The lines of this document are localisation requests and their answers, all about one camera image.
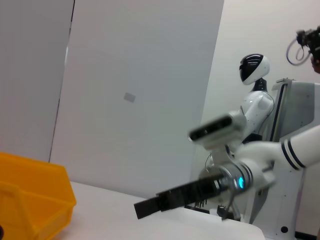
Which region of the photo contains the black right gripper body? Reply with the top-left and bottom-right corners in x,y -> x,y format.
155,174 -> 222,212

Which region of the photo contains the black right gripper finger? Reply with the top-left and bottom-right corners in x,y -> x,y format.
133,196 -> 161,220

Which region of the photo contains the white humanoid robot black face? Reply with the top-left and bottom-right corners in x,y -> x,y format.
228,52 -> 275,151

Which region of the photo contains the yellow plastic bin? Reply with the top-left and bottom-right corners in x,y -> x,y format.
0,151 -> 77,240

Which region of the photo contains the white grey equipment cabinet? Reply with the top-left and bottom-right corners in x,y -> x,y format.
249,77 -> 320,238

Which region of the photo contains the right wrist cable with connector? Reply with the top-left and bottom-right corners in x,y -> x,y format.
217,184 -> 242,222

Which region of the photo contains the grey wall sticker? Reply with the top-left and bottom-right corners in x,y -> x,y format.
124,91 -> 137,103

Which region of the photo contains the black device with cable loop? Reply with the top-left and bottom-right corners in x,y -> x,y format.
286,24 -> 320,75

